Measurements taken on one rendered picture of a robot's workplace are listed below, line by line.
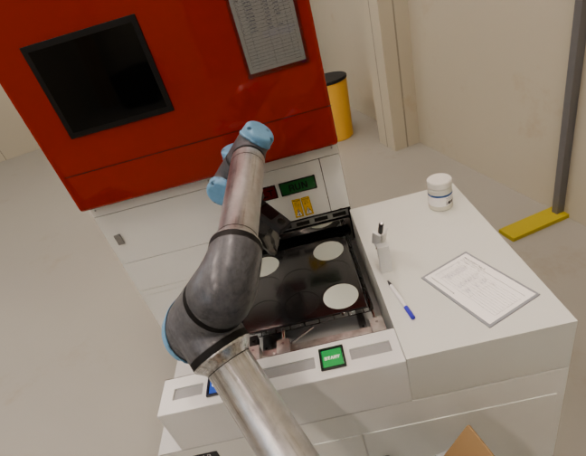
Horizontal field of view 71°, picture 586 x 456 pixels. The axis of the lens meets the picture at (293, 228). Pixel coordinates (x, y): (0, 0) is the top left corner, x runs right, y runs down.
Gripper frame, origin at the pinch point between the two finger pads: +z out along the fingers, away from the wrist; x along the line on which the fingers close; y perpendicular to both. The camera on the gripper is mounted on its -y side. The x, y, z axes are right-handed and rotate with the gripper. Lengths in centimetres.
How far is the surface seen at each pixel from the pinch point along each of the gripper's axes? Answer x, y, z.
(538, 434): -4, -73, 41
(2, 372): 82, 207, 97
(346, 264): -10.7, -17.6, 8.0
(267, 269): 1.2, 5.6, 7.8
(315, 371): 27.7, -35.5, 1.8
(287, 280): 2.5, -4.2, 7.9
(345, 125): -269, 166, 83
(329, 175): -26.5, -5.3, -12.9
